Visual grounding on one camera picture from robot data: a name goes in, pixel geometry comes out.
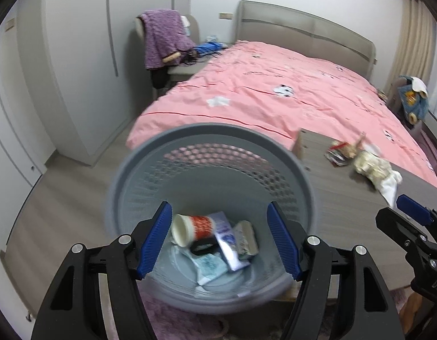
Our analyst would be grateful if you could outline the white blue plastic packet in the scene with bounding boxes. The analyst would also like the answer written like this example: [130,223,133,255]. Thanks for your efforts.
[208,211,252,271]

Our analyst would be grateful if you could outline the crumpled cream tissue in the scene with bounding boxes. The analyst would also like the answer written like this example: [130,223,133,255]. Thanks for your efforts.
[353,150,392,182]

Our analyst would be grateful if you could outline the red and white paper cup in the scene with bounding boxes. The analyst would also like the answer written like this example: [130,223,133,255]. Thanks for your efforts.
[170,213,219,248]

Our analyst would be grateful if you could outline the blue flat item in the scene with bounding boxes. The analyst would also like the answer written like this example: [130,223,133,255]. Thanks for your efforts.
[195,42,228,56]

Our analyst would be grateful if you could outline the beige chair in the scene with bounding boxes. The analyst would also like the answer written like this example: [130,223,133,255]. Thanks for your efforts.
[135,14,212,100]

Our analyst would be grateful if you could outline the grey upholstered headboard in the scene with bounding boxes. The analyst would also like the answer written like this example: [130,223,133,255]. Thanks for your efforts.
[236,0,377,82]

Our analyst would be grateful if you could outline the blue denim jacket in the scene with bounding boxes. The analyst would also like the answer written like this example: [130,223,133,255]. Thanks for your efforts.
[397,75,430,124]

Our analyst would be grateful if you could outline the bed with pink duvet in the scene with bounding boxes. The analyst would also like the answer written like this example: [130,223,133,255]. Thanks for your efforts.
[126,41,437,192]

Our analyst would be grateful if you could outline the pink fluffy rug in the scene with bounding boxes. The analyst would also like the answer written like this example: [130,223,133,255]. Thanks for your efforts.
[133,283,240,340]

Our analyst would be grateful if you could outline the grey perforated plastic basket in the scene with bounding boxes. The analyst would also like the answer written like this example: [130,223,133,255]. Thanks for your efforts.
[105,122,324,315]

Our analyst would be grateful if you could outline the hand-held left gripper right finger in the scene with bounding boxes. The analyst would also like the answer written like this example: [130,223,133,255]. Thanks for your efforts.
[266,201,407,340]

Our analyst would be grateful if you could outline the black cables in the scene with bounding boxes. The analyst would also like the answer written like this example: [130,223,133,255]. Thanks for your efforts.
[183,51,205,66]

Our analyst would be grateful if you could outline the grey chair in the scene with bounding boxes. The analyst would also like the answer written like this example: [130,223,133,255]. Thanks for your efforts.
[387,78,432,128]

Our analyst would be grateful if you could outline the purple knitted cloth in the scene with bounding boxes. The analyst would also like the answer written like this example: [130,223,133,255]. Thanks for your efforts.
[138,9,196,71]

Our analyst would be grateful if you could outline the light blue wipes packet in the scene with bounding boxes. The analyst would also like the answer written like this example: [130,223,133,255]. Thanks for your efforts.
[192,253,229,286]

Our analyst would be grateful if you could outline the red silver snack wrapper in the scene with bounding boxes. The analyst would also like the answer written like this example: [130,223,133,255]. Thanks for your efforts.
[325,141,350,166]

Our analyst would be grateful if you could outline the white wardrobe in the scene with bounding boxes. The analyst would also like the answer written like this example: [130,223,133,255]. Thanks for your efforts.
[0,0,134,188]

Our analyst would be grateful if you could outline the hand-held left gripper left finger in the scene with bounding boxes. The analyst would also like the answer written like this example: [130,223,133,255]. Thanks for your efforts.
[30,201,174,340]

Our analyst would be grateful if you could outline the black elastic band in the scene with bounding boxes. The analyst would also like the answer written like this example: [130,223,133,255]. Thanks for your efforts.
[190,237,221,257]

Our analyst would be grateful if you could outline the beige curtain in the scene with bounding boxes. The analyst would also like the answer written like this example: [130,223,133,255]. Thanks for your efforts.
[394,0,437,89]

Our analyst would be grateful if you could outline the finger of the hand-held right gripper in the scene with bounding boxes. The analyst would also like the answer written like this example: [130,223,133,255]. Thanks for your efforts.
[376,207,428,256]
[396,195,437,236]

